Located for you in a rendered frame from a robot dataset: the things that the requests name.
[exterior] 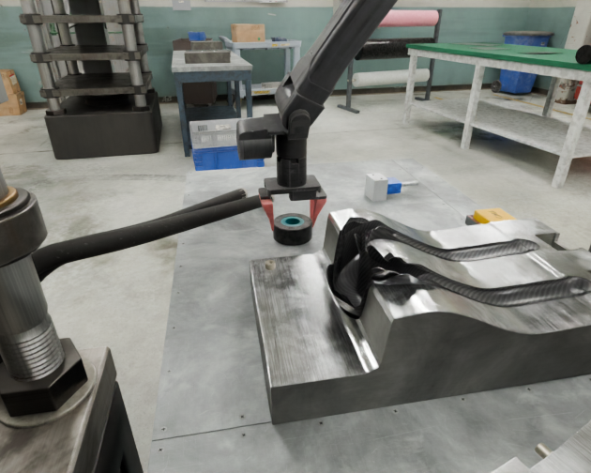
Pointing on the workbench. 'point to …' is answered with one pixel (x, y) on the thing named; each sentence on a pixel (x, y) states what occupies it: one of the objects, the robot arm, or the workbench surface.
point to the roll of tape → (293, 229)
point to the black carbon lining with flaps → (359, 261)
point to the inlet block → (379, 189)
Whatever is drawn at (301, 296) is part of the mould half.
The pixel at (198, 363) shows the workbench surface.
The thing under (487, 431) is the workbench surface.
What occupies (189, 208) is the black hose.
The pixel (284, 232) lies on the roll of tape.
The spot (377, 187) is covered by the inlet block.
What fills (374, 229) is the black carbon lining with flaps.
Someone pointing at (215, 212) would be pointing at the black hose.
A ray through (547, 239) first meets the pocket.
